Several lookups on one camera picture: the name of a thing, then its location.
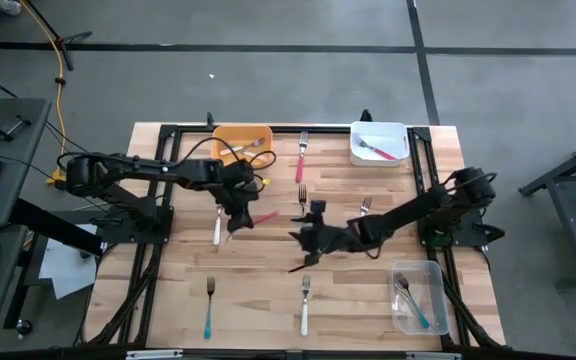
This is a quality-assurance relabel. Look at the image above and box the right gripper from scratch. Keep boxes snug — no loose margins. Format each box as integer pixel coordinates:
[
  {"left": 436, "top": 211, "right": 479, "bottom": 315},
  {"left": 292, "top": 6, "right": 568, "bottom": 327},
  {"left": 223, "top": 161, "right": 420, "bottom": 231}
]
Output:
[{"left": 287, "top": 223, "right": 352, "bottom": 275}]

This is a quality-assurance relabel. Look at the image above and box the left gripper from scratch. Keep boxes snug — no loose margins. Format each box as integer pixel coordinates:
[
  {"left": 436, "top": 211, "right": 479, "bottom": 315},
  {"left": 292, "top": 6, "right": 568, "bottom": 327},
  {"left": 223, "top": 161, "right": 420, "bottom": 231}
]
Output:
[{"left": 220, "top": 160, "right": 262, "bottom": 235}]

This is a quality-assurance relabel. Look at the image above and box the orange plastic bin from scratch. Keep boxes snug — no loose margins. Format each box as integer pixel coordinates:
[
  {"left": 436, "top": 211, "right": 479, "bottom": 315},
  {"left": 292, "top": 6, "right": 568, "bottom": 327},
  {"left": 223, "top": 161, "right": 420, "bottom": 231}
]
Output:
[{"left": 211, "top": 124, "right": 274, "bottom": 170}]

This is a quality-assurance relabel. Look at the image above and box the clear plastic bin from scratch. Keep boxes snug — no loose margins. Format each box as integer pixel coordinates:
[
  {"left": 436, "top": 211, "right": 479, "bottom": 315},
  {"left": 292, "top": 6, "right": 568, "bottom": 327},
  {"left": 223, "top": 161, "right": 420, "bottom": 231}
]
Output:
[{"left": 391, "top": 259, "right": 450, "bottom": 335}]

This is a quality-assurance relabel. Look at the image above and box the white plastic bin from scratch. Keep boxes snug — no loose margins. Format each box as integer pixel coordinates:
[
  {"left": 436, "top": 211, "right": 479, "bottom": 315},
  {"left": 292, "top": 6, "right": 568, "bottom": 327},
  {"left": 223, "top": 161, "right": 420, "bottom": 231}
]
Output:
[{"left": 349, "top": 121, "right": 411, "bottom": 167}]

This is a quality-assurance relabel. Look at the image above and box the white paper sheet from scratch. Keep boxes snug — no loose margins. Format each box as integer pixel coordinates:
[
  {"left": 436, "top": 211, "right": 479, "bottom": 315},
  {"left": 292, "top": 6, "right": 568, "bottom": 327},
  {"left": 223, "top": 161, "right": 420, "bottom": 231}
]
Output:
[{"left": 37, "top": 240, "right": 98, "bottom": 301}]

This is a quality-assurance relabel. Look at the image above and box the grey desk with keyboard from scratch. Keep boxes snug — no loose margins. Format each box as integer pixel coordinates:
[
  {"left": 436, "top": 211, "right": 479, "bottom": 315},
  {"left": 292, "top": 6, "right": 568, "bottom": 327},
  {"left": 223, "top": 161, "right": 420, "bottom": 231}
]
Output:
[{"left": 0, "top": 98, "right": 53, "bottom": 230}]

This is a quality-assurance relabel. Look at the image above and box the black tripod stand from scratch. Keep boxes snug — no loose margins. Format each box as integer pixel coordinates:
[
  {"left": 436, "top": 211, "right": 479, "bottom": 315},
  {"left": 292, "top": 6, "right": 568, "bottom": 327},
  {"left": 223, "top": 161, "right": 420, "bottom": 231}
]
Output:
[{"left": 22, "top": 0, "right": 93, "bottom": 72}]

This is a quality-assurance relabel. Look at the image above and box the black metal cart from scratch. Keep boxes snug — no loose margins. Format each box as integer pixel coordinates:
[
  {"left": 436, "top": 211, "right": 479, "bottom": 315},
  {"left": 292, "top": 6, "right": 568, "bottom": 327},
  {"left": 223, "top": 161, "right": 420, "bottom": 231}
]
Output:
[{"left": 517, "top": 128, "right": 576, "bottom": 290}]

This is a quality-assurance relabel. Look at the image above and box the black aluminium table frame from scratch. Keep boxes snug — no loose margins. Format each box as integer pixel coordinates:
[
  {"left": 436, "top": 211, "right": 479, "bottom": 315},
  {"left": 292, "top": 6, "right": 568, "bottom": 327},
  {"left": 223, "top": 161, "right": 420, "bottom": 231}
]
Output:
[{"left": 75, "top": 123, "right": 502, "bottom": 351}]

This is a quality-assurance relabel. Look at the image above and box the yellow power cable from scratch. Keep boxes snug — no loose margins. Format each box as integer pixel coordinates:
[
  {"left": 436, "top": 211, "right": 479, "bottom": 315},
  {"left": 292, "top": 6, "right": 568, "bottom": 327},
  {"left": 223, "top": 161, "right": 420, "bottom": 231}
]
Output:
[{"left": 20, "top": 0, "right": 68, "bottom": 191}]

